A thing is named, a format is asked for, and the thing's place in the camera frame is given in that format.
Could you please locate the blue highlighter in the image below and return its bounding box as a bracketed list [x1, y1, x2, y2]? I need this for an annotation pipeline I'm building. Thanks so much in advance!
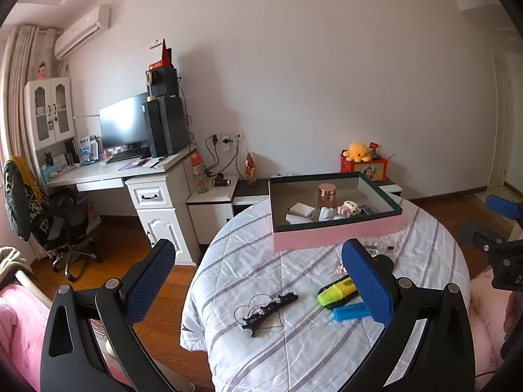
[332, 302, 371, 322]

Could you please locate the clear glass bottle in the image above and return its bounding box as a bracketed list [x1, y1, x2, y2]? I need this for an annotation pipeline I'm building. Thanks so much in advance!
[363, 238, 395, 257]

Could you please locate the yellow highlighter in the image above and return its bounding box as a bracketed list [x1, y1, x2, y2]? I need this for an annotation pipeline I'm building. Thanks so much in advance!
[316, 275, 358, 310]

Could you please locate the black hair clip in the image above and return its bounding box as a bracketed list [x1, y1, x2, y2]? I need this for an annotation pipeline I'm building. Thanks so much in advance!
[240, 292, 299, 337]

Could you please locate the rose gold lidded jar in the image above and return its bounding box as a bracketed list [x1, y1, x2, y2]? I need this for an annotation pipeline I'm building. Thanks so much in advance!
[317, 182, 337, 208]

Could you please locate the white small box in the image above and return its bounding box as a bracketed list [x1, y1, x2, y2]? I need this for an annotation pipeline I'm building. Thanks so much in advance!
[288, 203, 315, 219]

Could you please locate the white striped quilt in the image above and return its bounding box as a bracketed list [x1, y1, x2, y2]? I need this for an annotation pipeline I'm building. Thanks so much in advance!
[179, 193, 472, 392]

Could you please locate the pink pillow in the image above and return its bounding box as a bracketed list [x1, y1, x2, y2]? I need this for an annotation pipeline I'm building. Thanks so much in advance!
[0, 283, 132, 392]

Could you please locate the black office chair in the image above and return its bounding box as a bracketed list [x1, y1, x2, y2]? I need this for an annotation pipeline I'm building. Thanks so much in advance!
[3, 156, 101, 281]

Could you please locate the white desk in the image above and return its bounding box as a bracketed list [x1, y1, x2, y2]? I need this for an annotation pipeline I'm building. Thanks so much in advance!
[45, 148, 201, 266]

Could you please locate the red printed box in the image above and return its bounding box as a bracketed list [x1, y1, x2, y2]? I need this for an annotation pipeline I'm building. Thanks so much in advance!
[340, 155, 388, 181]

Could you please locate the pink box with dark rim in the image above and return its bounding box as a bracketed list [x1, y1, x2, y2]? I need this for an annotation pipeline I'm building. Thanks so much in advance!
[269, 172, 402, 251]

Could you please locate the white bedside cabinet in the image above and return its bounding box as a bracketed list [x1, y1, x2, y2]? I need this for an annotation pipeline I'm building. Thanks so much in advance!
[186, 175, 269, 248]

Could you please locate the orange capped bottle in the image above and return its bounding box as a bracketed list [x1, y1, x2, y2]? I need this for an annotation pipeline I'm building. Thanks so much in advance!
[191, 151, 208, 193]

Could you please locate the yellow octopus plush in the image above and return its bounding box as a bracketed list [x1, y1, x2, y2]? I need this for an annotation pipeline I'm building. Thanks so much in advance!
[341, 142, 371, 163]

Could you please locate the black computer tower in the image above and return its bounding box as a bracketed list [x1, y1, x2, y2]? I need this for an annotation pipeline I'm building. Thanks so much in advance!
[143, 96, 190, 157]

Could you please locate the computer monitor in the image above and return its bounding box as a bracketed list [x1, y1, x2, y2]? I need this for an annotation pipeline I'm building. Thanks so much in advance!
[99, 93, 148, 149]

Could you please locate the white glass-door cabinet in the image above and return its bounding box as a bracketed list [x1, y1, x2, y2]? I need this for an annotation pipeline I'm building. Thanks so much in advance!
[24, 77, 76, 151]

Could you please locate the black speaker box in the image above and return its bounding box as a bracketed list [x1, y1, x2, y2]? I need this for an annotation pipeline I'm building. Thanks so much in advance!
[145, 66, 179, 97]

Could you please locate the beige curtain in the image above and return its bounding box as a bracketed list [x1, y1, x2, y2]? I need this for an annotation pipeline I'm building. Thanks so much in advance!
[1, 25, 59, 161]

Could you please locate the wall air conditioner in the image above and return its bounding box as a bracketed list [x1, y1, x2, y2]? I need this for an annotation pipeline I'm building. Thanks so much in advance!
[54, 5, 111, 60]

